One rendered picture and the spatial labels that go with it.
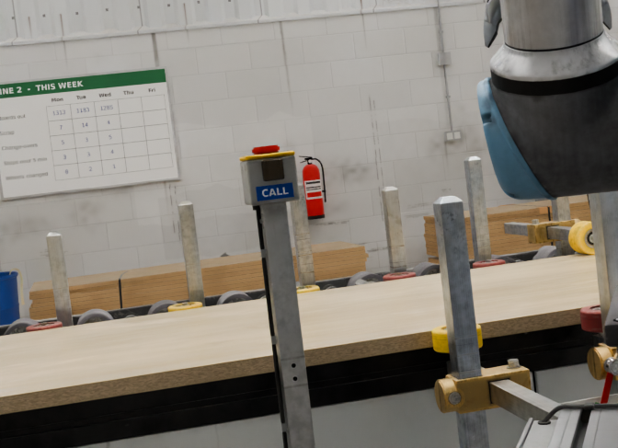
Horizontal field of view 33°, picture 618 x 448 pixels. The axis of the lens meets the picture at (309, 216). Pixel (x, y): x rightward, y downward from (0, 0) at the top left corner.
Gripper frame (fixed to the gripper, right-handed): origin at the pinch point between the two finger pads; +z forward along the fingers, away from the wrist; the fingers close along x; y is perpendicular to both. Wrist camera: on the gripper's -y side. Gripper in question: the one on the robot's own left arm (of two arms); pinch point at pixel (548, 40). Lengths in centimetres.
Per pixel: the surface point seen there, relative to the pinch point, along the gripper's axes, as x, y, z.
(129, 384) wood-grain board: -70, -9, 43
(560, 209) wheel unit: -15, -144, 31
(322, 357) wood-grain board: -43, -25, 43
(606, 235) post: 2.8, -28.2, 27.7
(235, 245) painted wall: -333, -661, 74
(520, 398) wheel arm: -9.4, -7.0, 46.8
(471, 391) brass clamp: -18, -15, 48
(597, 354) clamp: 0, -27, 45
